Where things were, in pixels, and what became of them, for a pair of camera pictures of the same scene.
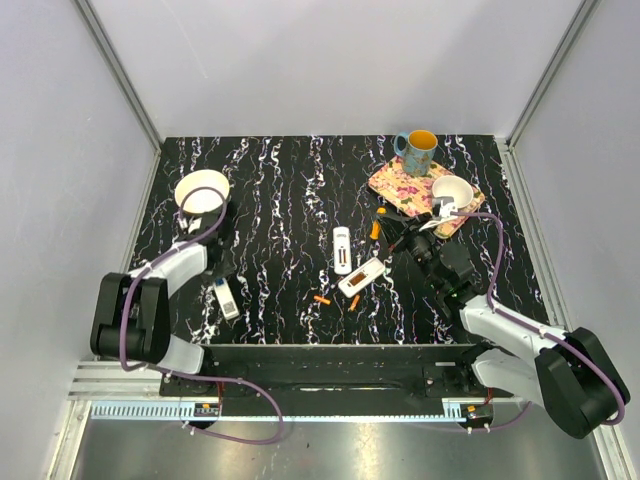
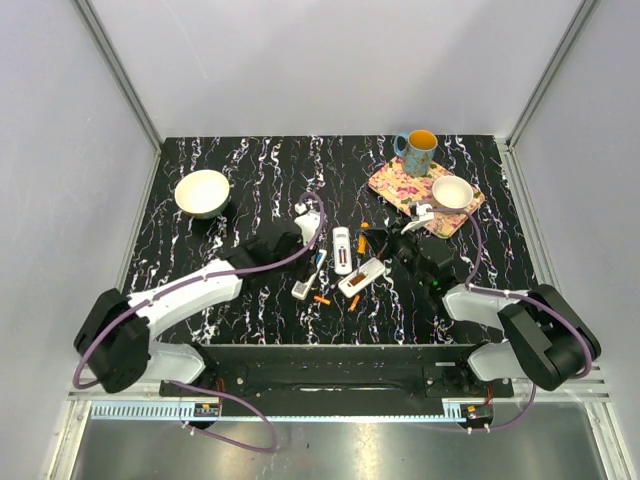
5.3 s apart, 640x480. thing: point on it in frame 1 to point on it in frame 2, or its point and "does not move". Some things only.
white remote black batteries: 342,252 does not move
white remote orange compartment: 353,282 does not move
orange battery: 354,303 does not move
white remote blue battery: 226,299 to 301,286
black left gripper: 225,271 to 306,269
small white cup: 453,186 does not move
